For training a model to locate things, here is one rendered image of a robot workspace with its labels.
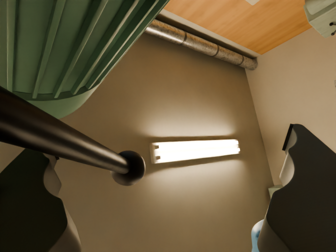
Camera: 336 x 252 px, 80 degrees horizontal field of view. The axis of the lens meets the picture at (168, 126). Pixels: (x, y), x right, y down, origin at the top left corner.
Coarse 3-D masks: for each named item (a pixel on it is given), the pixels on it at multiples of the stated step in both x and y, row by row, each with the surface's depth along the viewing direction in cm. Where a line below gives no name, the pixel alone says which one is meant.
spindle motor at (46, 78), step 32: (0, 0) 9; (32, 0) 9; (64, 0) 8; (96, 0) 9; (128, 0) 10; (160, 0) 12; (0, 32) 10; (32, 32) 10; (64, 32) 11; (96, 32) 12; (128, 32) 13; (0, 64) 13; (32, 64) 13; (64, 64) 14; (96, 64) 16; (32, 96) 16; (64, 96) 19
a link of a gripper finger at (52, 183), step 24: (24, 168) 9; (48, 168) 9; (0, 192) 8; (24, 192) 7; (48, 192) 7; (0, 216) 7; (24, 216) 7; (48, 216) 7; (0, 240) 6; (24, 240) 6; (48, 240) 6; (72, 240) 7
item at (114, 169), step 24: (0, 96) 5; (0, 120) 5; (24, 120) 6; (48, 120) 7; (24, 144) 6; (48, 144) 7; (72, 144) 8; (96, 144) 11; (120, 168) 16; (144, 168) 20
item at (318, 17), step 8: (304, 0) 164; (312, 0) 157; (320, 0) 154; (328, 0) 153; (304, 8) 174; (312, 8) 160; (320, 8) 159; (328, 8) 161; (312, 16) 169; (320, 16) 165; (328, 16) 167; (312, 24) 174; (320, 24) 176; (328, 24) 178; (320, 32) 188; (328, 32) 190
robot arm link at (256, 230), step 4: (260, 220) 39; (256, 224) 37; (260, 224) 37; (252, 228) 37; (256, 228) 36; (260, 228) 35; (252, 232) 36; (256, 232) 35; (252, 236) 35; (256, 236) 34; (252, 240) 36; (256, 240) 34; (252, 244) 36; (256, 244) 34; (252, 248) 36; (256, 248) 34
